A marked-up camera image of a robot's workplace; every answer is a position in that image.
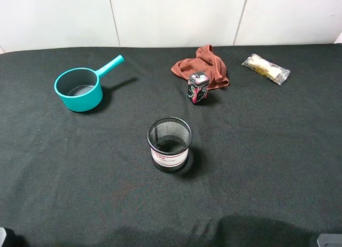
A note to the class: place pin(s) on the black pink tin box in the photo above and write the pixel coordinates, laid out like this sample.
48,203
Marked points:
197,87

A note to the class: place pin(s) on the black tablecloth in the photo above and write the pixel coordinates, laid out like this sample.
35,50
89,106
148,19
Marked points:
264,165

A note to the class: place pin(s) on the grey right base corner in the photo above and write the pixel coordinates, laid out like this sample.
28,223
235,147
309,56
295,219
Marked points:
329,240

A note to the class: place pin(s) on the brown cloth towel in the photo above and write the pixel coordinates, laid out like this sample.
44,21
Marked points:
206,61

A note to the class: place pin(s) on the grey left base corner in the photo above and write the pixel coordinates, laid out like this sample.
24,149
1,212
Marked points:
3,235

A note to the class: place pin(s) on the grey base corner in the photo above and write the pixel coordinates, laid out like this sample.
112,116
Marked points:
329,240
3,235

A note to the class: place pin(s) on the black mesh pen holder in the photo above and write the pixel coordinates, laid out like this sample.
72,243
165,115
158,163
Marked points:
169,139

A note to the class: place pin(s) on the teal saucepan with handle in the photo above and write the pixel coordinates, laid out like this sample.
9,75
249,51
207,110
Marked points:
80,89

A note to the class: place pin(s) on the clear packaged snack bag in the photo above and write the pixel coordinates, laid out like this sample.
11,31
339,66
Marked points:
269,70

